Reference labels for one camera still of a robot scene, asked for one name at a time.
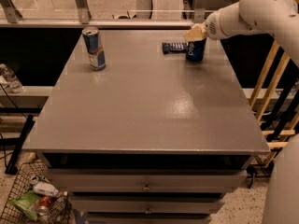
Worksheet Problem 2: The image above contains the red bull can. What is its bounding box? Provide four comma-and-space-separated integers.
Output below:
82, 26, 106, 71

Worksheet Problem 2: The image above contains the green snack bag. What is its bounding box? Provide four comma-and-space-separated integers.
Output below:
7, 190, 41, 221

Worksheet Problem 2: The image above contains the silver can in basket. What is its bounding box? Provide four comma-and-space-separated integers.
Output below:
29, 175, 47, 185

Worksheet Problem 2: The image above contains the blue pepsi can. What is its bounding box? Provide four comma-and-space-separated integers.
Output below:
186, 39, 206, 62

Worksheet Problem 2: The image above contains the wire mesh basket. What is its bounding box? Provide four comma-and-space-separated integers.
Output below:
0, 161, 71, 224

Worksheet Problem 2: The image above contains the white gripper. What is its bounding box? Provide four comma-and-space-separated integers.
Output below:
184, 3, 249, 42

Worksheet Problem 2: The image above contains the grey drawer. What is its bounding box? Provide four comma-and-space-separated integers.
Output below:
70, 196, 224, 214
87, 214, 211, 224
44, 169, 247, 193

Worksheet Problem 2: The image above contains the bottom grey drawer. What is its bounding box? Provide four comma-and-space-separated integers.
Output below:
87, 214, 211, 224

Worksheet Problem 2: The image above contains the red soda can in basket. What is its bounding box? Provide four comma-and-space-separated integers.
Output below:
36, 196, 56, 216

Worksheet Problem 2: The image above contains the middle grey drawer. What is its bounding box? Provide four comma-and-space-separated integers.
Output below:
70, 196, 224, 214

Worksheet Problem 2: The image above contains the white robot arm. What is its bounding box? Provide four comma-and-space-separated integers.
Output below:
185, 0, 299, 224

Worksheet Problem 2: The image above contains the clear plastic water bottle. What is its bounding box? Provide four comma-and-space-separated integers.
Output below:
0, 63, 23, 93

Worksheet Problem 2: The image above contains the top grey drawer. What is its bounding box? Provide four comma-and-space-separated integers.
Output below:
44, 169, 247, 193

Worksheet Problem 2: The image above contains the blue rxbar blueberry bar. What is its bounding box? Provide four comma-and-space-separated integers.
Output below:
162, 42, 188, 54

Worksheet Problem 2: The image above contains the white plastic bottle in basket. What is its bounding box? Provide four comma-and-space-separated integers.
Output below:
33, 182, 59, 197

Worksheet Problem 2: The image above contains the black metal leg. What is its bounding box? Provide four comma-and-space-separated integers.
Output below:
5, 115, 35, 175

